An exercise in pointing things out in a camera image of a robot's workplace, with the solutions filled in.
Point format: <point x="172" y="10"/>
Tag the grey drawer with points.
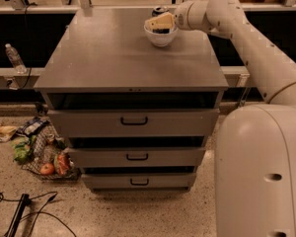
<point x="155" y="157"/>
<point x="138" y="181"/>
<point x="79" y="123"/>

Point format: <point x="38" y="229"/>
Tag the green snack bag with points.
<point x="23" y="149"/>

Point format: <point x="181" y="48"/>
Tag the clear plastic water bottle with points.
<point x="15" y="59"/>

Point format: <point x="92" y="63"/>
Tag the yellow cloth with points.
<point x="7" y="132"/>

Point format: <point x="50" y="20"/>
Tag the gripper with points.
<point x="180" y="18"/>

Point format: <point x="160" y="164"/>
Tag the white bowl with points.
<point x="160" y="34"/>

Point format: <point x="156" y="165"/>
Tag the grey drawer cabinet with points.
<point x="104" y="62"/>

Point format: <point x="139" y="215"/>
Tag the top grey drawer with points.
<point x="79" y="123"/>

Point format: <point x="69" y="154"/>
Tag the middle grey drawer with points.
<point x="155" y="157"/>

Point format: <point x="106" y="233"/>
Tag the red apple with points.
<point x="47" y="169"/>

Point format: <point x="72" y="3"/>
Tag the blue snack bag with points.
<point x="32" y="126"/>

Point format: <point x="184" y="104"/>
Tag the orange chip bag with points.
<point x="61" y="164"/>

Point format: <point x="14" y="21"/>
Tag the bottom grey drawer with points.
<point x="138" y="181"/>

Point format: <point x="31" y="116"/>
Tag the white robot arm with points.
<point x="255" y="154"/>

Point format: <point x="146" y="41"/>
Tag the blue pepsi can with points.
<point x="156" y="12"/>

